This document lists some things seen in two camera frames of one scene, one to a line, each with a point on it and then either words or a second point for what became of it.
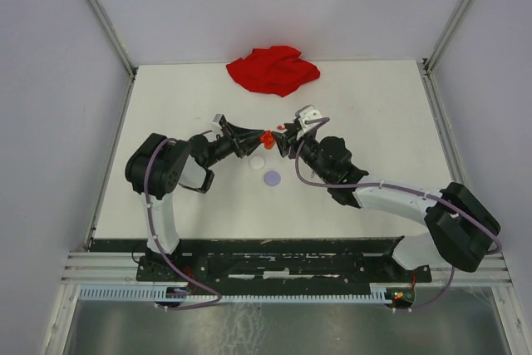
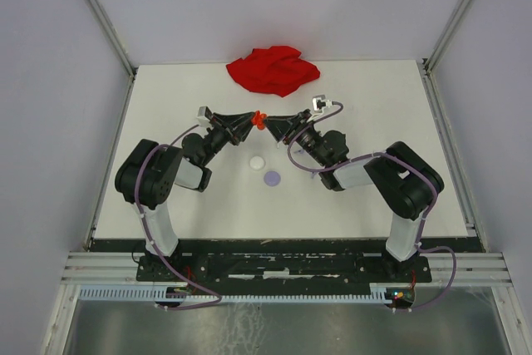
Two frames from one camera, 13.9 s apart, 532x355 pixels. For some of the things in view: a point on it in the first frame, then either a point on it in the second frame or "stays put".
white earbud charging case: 257,163 stays put
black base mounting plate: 271,262 stays put
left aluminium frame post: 105,20 stays put
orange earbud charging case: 267,138 -> 258,119
